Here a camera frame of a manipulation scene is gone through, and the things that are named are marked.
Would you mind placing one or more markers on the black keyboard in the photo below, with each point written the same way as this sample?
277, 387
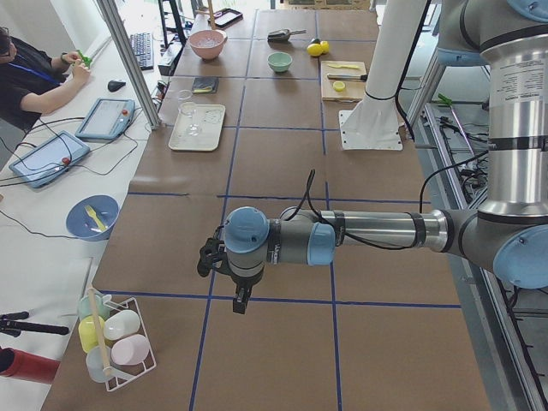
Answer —
142, 46

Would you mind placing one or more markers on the yellow plastic knife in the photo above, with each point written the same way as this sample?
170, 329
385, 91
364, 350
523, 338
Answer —
343, 66

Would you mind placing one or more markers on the wooden paper towel stand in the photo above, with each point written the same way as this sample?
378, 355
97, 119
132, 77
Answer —
211, 15

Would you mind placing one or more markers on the green plastic cup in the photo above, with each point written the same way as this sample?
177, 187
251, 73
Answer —
84, 307

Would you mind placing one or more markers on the yellow plastic cup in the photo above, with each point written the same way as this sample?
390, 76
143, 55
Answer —
87, 334

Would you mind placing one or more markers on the blue teach pendant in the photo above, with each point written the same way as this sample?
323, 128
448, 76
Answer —
48, 161
107, 119

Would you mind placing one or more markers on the far blue teach pendant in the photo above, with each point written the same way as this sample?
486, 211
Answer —
107, 119

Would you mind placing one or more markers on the half lemon slice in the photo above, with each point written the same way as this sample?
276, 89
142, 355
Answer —
338, 86

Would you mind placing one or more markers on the clear plastic cup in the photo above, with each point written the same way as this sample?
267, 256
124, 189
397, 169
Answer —
95, 366

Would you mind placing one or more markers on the cream bear tray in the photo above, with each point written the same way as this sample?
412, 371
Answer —
210, 118

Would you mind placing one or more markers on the green ceramic bowl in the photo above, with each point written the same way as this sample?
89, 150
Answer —
279, 62

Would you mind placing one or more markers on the pink bowl with ice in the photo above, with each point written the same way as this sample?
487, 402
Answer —
208, 44

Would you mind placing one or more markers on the near blue teach pendant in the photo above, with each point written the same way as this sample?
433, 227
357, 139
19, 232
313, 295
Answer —
48, 161

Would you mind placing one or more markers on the small clear glass dish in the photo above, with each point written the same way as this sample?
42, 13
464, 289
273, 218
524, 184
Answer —
184, 95

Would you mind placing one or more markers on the pink plastic cup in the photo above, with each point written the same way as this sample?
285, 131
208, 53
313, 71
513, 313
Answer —
130, 350

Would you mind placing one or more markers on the red cylinder bottle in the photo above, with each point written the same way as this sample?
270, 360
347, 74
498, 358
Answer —
26, 366

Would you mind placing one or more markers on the yellow lemon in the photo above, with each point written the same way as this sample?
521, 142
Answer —
315, 50
325, 46

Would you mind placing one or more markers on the blue plastic bowl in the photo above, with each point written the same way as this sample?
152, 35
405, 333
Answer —
82, 227

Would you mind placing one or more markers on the black tripod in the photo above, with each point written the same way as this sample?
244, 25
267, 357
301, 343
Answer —
13, 324

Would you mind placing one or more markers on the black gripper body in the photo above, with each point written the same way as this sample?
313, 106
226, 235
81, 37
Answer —
242, 283

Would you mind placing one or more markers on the white wire cup rack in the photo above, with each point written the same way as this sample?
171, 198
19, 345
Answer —
122, 375

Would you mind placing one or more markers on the aluminium frame post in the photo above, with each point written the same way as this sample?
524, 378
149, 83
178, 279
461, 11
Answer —
113, 21

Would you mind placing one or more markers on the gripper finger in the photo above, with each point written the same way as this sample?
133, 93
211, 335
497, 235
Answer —
237, 303
244, 298

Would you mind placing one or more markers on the grey folded cloth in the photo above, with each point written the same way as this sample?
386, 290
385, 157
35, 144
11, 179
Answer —
205, 85

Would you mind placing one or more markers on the seated person black shirt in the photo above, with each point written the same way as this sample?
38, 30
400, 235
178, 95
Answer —
34, 84

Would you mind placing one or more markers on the wooden cutting board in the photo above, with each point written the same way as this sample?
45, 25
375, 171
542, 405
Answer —
354, 91

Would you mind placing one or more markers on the clear wine glass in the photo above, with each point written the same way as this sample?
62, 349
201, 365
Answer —
188, 109

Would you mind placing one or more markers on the black computer mouse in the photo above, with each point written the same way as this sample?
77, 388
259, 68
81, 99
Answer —
115, 85

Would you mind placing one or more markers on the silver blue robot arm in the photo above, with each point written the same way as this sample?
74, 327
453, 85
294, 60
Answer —
506, 234

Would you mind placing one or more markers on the yellow plastic fork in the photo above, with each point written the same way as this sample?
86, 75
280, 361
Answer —
91, 213

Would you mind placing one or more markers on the metal ice scoop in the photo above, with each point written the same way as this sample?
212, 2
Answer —
283, 35

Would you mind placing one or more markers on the white plastic cup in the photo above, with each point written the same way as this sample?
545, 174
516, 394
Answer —
122, 324

